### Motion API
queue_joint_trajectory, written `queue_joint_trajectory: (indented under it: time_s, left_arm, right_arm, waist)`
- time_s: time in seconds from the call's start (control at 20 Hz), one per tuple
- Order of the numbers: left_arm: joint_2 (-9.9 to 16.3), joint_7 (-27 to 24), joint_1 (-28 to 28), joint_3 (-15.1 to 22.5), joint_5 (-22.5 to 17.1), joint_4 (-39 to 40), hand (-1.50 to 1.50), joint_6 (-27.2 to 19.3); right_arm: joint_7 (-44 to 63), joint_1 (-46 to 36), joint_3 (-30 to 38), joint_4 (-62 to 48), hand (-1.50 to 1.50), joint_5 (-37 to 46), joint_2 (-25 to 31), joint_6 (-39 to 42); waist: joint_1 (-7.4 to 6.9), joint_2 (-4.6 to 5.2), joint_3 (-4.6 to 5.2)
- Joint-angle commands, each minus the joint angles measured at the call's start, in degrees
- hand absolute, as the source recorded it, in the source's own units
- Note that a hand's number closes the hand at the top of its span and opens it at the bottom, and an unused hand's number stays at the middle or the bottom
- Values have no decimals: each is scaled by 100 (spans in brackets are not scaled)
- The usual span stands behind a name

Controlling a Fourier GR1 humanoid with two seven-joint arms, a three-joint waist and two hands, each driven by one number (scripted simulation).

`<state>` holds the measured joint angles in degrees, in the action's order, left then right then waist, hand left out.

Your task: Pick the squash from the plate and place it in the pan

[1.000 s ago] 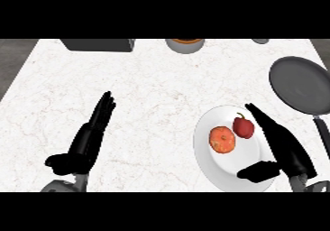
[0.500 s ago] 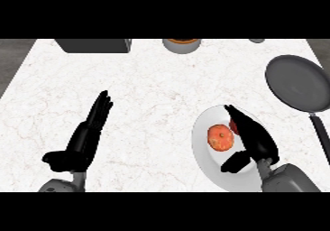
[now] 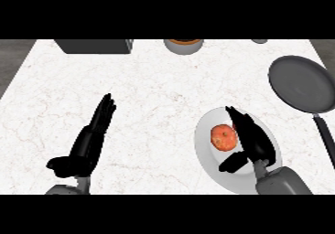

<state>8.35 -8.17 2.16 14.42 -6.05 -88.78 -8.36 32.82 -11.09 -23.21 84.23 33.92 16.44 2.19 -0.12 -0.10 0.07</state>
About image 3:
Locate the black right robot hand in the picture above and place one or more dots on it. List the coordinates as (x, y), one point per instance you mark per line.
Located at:
(253, 137)

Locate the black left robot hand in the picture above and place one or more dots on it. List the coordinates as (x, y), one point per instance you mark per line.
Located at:
(87, 146)

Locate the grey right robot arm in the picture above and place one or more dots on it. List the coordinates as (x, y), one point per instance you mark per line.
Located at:
(278, 179)

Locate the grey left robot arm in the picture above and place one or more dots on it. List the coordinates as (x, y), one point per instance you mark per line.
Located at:
(70, 186)

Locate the orange squash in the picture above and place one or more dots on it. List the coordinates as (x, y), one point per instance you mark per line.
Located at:
(223, 137)

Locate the white plate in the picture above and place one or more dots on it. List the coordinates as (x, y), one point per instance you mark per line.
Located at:
(210, 158)

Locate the grey frying pan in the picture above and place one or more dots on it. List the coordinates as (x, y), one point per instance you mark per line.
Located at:
(303, 83)

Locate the small grey round object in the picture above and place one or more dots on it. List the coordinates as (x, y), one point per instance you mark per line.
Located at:
(259, 41)

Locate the dark grey box appliance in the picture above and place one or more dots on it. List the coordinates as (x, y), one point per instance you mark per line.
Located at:
(95, 46)

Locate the grey pot with orange content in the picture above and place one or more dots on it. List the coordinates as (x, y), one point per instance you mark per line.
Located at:
(183, 46)

